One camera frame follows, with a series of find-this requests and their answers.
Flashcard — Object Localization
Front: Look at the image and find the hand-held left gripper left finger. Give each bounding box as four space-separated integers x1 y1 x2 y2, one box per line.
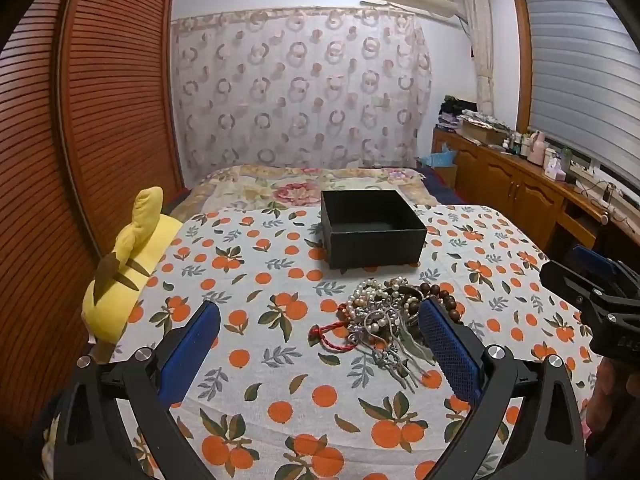
52 301 222 480

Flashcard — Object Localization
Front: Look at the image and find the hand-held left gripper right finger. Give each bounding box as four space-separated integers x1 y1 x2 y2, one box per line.
419 297 588 480

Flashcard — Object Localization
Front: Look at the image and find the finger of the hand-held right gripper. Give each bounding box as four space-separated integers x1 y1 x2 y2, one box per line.
539 259 608 307
571 244 640 291

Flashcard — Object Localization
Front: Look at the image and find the dark wooden bead bracelet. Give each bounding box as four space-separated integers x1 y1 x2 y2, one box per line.
414 282 465 328

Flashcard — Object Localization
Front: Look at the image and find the heap of mixed jewelry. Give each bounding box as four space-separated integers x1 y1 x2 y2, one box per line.
336 277 466 393

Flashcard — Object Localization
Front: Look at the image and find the red cord bracelet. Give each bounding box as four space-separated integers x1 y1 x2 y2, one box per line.
308 321 352 357

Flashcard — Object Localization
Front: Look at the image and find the black cardboard box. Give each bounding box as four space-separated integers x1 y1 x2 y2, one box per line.
320 189 428 271

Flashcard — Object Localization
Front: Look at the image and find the person's right hand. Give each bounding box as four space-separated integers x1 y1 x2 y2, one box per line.
586 357 640 433

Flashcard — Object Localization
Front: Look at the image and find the orange fruit print bedsheet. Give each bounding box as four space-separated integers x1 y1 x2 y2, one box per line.
87 204 601 480

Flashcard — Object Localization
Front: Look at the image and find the yellow plush toy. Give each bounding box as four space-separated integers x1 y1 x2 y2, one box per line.
81 186 183 361

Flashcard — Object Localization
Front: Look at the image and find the wooden sideboard cabinet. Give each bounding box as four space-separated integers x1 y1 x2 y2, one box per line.
431 127 621 261

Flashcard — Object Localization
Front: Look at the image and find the pink kettle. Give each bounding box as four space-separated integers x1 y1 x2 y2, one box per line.
527 131 547 166

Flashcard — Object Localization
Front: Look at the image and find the group of small bottles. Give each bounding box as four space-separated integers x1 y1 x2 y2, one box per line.
502 132 531 158

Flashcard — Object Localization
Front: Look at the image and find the dark blue bedding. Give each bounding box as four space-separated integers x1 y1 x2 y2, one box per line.
419 167 457 206

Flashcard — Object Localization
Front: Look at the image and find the cardboard box with cloth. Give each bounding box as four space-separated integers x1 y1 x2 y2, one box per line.
455 112 516 146

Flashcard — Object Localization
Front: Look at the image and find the floral blanket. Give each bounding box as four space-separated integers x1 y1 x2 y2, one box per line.
170 164 441 221

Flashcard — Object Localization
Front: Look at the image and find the blue paper bag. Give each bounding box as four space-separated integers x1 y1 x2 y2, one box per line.
417 142 458 168

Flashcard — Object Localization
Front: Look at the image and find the grey window blind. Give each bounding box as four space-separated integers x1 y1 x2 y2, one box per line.
522 0 640 171

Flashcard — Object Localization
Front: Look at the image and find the stack of folded clothes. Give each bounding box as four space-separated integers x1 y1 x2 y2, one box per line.
437 94 478 133

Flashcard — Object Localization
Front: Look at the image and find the wooden louvered wardrobe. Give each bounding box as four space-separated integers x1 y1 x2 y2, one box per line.
0 0 188 411

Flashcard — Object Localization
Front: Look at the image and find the cream side curtain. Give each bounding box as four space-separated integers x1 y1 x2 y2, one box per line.
460 0 496 116

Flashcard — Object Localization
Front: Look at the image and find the wooden window frame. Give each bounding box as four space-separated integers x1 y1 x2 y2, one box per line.
510 0 532 136

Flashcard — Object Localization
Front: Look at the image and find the ring patterned sheer curtain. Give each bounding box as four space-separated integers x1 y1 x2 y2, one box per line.
170 7 433 186

